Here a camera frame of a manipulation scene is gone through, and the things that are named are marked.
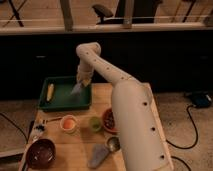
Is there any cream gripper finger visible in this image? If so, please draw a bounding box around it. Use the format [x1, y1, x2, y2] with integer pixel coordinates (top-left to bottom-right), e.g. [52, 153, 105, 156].
[82, 79, 91, 87]

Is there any blue sponge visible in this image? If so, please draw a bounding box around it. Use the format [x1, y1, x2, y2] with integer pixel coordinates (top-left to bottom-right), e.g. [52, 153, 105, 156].
[71, 83, 83, 95]

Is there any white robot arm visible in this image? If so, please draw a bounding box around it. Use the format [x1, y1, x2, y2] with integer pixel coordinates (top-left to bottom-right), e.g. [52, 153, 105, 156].
[76, 42, 174, 171]

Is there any green plastic tray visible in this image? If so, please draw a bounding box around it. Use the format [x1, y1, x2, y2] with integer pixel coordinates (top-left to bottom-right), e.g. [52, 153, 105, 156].
[38, 76, 92, 112]

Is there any yellow corn cob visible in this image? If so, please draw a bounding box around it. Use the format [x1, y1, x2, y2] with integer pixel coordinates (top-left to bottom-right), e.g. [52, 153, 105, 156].
[46, 84, 54, 102]

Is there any terracotta bowl with berries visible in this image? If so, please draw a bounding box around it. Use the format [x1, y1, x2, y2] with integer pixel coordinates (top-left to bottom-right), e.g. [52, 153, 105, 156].
[102, 108, 117, 134]

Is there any small green cup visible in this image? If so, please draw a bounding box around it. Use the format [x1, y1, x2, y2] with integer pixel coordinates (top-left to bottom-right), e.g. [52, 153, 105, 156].
[89, 117, 102, 132]

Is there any white cup with orange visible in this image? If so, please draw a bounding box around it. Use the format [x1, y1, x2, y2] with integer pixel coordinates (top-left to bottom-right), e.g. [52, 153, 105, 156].
[60, 115, 77, 134]

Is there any black and white brush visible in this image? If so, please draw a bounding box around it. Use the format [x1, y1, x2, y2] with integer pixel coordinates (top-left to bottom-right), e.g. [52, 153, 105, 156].
[31, 125, 45, 142]

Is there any small metal cup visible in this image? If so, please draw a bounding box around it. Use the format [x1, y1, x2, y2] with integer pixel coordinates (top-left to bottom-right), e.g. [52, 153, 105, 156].
[106, 136, 120, 152]

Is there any grey cloth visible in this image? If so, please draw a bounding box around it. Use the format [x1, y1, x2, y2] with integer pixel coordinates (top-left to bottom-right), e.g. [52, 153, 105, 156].
[87, 144, 110, 169]

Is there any black office chair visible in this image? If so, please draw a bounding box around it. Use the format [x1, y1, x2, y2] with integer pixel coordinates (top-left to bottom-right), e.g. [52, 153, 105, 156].
[92, 0, 162, 25]

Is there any dark purple bowl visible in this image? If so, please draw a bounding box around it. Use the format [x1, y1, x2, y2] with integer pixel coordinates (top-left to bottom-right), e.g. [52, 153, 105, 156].
[26, 139, 56, 169]

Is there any dark blue floor object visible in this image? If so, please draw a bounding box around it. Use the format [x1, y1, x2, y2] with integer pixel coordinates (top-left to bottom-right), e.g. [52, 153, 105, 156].
[188, 92, 212, 108]

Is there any black cable left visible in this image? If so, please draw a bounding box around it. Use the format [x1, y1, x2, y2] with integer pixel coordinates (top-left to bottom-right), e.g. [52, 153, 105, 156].
[0, 112, 29, 144]

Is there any black floor cable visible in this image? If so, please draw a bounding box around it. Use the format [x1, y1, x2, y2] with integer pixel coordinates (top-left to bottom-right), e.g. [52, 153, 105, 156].
[165, 105, 200, 150]

